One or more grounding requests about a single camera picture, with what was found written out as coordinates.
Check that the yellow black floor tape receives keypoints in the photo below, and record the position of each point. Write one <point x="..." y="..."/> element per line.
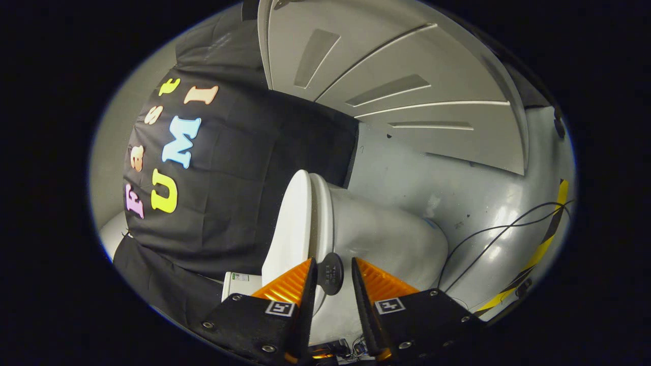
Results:
<point x="539" y="251"/>

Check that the black backdrop cloth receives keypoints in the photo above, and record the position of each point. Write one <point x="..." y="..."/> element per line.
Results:
<point x="234" y="178"/>

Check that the white toilet lid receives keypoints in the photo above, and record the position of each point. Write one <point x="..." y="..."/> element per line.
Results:
<point x="290" y="229"/>

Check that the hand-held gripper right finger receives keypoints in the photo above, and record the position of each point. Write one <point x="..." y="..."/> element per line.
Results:
<point x="362" y="305"/>

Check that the black round lid pull tab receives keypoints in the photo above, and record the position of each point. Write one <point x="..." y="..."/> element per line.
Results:
<point x="331" y="274"/>

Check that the white toilet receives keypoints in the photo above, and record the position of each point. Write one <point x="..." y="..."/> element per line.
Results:
<point x="386" y="239"/>

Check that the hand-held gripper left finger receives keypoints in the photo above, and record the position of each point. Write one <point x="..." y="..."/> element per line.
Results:
<point x="309" y="305"/>

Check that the orange black device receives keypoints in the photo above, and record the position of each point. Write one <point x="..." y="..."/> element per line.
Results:
<point x="325" y="352"/>

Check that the white cabinet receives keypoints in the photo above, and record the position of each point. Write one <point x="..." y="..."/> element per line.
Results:
<point x="407" y="66"/>

